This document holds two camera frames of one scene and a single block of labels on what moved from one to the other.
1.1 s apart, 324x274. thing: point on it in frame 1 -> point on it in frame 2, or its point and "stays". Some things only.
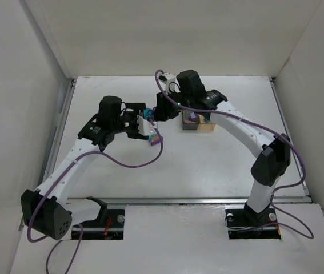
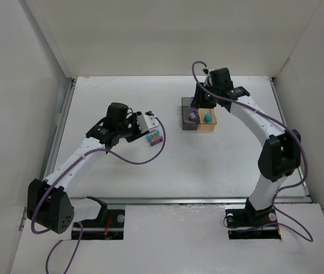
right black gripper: x=162 y=107 -> x=200 y=100
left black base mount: x=109 y=225 stays
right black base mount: x=248 y=224 stays
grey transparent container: x=188 y=124 stays
